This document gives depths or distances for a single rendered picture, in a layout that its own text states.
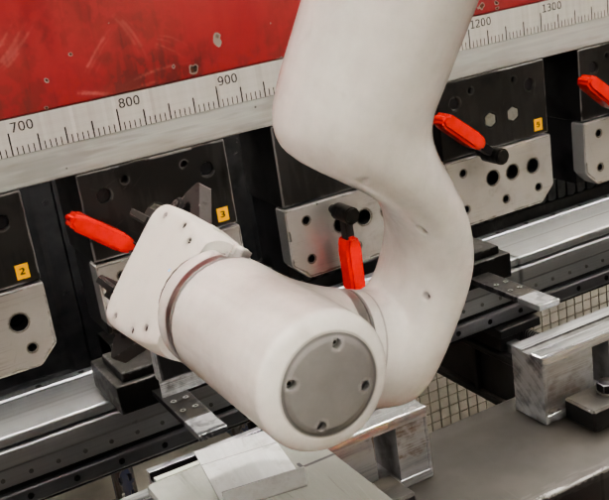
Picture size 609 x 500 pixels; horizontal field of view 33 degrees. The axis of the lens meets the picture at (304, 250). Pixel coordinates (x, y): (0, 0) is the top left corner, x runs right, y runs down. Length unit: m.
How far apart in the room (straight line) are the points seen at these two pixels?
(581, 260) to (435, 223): 1.12
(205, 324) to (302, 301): 0.07
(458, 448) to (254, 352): 0.78
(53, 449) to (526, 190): 0.66
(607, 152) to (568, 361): 0.27
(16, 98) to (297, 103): 0.43
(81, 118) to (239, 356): 0.42
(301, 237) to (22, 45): 0.34
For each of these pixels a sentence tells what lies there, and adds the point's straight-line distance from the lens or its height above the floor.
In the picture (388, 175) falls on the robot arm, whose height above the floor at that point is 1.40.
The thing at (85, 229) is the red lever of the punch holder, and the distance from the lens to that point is 0.92.
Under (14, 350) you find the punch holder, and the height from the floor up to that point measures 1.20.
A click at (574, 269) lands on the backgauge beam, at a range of 1.68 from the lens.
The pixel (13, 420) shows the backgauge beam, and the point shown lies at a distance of 1.35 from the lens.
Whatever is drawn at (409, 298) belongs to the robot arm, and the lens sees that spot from 0.63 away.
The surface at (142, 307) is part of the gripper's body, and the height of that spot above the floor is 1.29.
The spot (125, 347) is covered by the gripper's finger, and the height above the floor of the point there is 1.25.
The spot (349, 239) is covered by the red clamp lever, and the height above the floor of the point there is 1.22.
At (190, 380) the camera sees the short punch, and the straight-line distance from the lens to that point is 1.09.
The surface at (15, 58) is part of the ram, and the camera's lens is 0.93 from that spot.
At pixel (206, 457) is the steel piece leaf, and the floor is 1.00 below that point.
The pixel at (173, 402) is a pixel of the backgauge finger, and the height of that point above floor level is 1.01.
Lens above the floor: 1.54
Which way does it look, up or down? 19 degrees down
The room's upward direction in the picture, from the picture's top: 9 degrees counter-clockwise
